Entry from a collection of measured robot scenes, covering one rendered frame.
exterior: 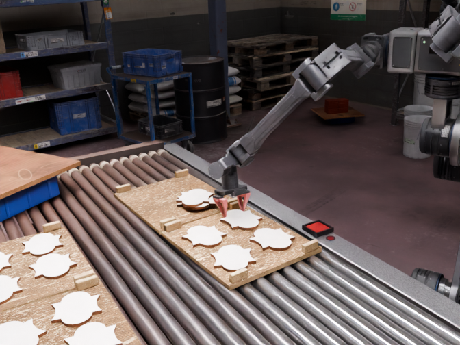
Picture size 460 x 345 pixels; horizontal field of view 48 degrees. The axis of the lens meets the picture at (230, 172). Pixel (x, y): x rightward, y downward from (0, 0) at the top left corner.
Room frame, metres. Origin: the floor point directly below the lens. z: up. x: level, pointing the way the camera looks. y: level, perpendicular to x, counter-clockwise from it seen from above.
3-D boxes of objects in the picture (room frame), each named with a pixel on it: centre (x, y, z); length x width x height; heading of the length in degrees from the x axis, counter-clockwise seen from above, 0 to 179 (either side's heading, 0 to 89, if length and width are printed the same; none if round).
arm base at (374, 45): (1.92, -0.53, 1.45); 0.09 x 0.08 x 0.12; 57
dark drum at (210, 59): (5.74, 0.30, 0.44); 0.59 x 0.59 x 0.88
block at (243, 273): (1.25, -0.01, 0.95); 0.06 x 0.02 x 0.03; 123
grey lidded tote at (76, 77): (5.83, 1.69, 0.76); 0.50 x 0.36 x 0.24; 133
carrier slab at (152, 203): (1.84, 0.21, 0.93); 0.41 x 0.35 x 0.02; 33
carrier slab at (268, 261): (1.49, -0.02, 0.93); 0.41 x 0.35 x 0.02; 33
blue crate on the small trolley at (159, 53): (5.18, 0.72, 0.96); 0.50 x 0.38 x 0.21; 51
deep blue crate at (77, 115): (5.83, 1.77, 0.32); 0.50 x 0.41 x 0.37; 123
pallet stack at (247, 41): (7.46, -0.64, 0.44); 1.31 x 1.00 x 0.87; 127
